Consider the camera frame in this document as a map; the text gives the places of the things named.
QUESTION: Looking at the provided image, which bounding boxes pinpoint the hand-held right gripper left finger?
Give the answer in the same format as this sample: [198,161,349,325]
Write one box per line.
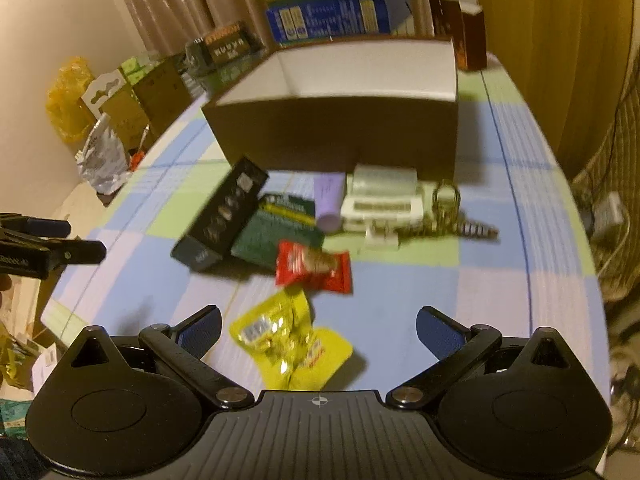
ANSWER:
[60,304,253,411]

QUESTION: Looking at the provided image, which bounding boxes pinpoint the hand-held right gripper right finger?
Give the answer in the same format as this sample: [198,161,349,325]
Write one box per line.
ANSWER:
[385,305,577,411]

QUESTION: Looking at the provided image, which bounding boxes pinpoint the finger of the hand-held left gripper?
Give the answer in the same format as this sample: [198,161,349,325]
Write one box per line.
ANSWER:
[30,239,107,267]
[0,213,72,239]

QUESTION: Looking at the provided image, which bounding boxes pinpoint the yellow snack packet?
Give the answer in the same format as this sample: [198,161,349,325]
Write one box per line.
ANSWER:
[229,287,314,361]
[260,326,354,391]

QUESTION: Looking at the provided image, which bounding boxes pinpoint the leopard print hair tie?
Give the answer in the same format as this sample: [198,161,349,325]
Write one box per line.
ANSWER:
[400,180,501,244]

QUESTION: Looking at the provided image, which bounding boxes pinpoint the dark green packet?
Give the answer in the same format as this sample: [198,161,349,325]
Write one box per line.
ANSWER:
[231,193,326,273]

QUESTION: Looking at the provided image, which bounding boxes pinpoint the brown cardboard box white inside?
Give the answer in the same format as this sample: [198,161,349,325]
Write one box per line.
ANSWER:
[201,36,460,183]

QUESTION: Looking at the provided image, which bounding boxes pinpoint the checked cloth-covered desktop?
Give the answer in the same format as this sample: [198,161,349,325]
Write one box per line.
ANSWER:
[40,52,613,461]

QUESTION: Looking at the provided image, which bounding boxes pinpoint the silver foil bag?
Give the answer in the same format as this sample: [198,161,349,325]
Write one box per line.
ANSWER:
[75,115,132,196]

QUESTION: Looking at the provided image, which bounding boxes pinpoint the black rectangular box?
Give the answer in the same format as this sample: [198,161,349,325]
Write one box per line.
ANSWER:
[171,156,270,273]

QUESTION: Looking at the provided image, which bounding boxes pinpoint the yellow plastic bag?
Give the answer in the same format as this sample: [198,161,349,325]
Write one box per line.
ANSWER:
[46,57,96,146]

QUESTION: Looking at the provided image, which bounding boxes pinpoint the red snack packet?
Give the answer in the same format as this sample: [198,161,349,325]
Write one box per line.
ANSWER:
[275,240,353,295]

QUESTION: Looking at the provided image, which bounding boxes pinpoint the cardboard box with white flap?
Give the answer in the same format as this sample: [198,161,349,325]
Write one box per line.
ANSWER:
[80,72,151,151]

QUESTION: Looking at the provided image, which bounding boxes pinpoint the clear plastic container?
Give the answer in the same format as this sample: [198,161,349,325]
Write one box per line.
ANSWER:
[346,163,418,198]

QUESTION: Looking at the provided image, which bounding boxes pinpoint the purple tube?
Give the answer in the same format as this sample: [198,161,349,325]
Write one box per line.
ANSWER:
[314,172,347,233]

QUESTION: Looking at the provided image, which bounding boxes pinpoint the plain cardboard box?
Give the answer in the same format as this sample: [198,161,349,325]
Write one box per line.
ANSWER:
[132,59,193,126]

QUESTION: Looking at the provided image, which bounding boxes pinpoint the light green box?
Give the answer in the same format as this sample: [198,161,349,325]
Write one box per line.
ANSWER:
[120,55,166,85]

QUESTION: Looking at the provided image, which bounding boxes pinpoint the white power strip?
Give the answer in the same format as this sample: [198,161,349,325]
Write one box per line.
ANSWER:
[592,192,627,241]

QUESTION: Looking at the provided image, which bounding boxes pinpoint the beige curtain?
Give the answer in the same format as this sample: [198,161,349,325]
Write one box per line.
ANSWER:
[107,0,266,57]

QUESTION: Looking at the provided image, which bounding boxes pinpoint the brown printed small box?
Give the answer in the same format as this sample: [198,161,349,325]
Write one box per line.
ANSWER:
[202,21,263,66]

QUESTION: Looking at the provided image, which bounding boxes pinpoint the brown box with white top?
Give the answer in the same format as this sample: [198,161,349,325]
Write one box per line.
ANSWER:
[459,2,487,71]

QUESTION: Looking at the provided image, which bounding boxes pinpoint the mustard curtain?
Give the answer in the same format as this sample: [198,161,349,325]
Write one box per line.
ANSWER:
[475,0,637,181]

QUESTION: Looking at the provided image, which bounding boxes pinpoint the dark patterned brown box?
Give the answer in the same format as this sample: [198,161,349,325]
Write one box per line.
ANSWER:
[428,0,468,70]

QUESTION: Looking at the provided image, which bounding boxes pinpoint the blue carton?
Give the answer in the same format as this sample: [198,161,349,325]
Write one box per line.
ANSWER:
[265,0,416,43]

